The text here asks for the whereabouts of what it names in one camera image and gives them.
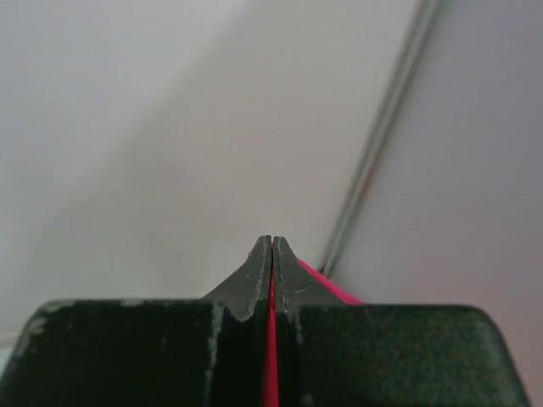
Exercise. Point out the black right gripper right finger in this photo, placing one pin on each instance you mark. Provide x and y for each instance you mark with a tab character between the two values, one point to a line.
330	353

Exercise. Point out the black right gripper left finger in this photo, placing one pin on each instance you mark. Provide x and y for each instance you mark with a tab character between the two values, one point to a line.
149	352

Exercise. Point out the magenta t shirt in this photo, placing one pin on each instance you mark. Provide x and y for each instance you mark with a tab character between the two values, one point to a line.
271	392

